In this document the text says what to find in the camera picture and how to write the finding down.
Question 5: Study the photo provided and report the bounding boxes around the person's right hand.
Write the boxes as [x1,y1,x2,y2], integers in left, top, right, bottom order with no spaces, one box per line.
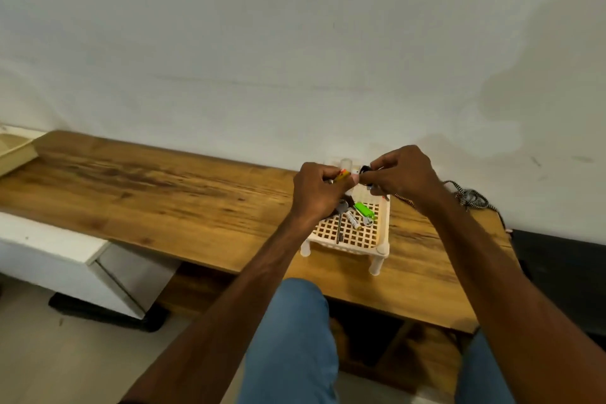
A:
[359,144,448,218]

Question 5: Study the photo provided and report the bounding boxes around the person's left hand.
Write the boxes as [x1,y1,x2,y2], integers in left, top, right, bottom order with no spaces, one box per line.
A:
[290,162,357,232]

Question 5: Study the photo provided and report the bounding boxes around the small black white object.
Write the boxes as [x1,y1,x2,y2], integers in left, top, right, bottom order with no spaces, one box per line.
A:
[333,198,369,245]

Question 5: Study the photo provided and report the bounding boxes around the black white patterned shoelace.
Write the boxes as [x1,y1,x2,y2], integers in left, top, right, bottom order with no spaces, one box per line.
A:
[441,179,496,211]

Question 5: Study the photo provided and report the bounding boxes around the person's left forearm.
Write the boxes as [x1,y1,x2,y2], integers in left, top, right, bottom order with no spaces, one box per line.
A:
[118,214,318,404]

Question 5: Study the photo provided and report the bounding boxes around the person's right forearm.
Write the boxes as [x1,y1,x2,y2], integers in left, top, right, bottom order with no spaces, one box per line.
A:
[421,195,606,404]

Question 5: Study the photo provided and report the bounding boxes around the person's blue shorts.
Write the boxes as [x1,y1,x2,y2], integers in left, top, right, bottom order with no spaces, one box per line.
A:
[237,276,520,404]

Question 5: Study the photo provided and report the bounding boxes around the large white plastic tray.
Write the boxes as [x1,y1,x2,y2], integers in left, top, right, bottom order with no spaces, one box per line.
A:
[300,157,392,277]

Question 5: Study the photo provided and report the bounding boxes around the low wooden table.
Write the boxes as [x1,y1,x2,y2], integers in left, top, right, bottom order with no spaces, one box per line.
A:
[0,130,518,336]

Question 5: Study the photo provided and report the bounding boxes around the black shoe rack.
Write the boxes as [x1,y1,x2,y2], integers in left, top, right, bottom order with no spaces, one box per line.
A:
[509,229,606,342]

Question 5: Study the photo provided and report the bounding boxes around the white grey cabinet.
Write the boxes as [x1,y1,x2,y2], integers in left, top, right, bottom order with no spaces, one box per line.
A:
[0,210,183,321]

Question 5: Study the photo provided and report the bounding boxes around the beige plastic tray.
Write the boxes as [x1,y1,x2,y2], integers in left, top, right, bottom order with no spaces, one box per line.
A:
[0,125,45,179]

